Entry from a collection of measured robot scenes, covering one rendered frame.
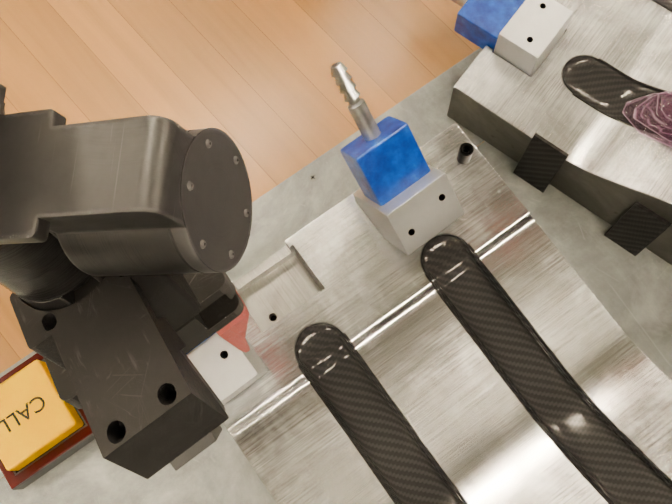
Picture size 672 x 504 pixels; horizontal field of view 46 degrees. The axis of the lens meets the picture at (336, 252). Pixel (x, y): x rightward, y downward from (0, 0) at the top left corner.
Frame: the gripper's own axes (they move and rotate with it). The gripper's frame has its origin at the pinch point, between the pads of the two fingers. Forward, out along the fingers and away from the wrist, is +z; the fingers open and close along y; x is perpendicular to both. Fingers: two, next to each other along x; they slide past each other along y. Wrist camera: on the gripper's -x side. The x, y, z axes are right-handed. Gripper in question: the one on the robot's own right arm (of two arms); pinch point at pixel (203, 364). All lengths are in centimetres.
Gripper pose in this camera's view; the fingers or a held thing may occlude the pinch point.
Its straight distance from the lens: 49.6
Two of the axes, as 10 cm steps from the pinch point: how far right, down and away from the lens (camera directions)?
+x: -5.0, -6.4, 5.8
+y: 8.0, -6.0, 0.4
